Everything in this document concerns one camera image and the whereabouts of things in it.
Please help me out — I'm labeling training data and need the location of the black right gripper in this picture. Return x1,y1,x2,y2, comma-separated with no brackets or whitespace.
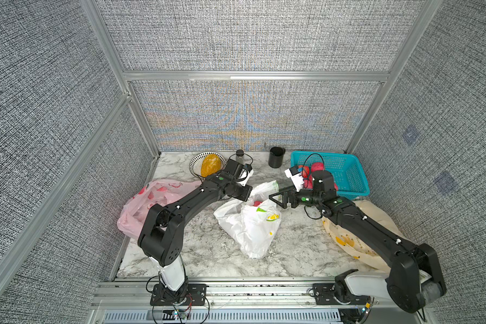
269,184,324,211

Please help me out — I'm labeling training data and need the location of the white plastic bag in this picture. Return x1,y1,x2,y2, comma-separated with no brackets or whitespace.
214,180,282,259

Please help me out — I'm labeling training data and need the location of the cream banana print plastic bag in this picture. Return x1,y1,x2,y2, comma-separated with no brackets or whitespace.
321,200,406,273

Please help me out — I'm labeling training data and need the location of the pink plastic bag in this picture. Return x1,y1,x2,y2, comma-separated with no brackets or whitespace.
117,179,201,240

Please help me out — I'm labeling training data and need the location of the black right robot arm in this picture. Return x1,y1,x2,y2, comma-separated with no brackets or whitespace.
269,170,447,313

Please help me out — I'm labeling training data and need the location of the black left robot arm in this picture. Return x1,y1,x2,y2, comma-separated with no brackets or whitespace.
138,159,252,292

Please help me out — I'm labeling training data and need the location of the glass herb spice jar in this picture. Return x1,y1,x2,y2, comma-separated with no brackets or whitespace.
236,149,245,164

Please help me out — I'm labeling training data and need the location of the black cylindrical cup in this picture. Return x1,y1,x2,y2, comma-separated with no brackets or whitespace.
268,147,286,169

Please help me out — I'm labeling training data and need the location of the yellow food on plate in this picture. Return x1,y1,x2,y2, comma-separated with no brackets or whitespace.
201,153,223,178

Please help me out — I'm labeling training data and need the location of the patterned plate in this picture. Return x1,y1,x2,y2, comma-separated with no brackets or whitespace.
188,151,227,180

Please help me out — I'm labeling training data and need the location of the teal plastic basket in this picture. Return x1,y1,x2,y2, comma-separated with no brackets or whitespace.
290,151,370,200

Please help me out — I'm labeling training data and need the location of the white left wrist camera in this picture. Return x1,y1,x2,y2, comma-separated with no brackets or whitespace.
236,163,254,186

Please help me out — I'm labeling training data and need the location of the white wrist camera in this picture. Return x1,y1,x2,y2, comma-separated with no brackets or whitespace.
236,163,254,186
285,165,307,192

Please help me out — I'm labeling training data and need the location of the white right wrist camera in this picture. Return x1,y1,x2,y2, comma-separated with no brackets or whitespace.
285,165,307,192

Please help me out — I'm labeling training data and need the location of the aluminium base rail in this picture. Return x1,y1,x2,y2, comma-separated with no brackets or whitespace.
86,277,436,323

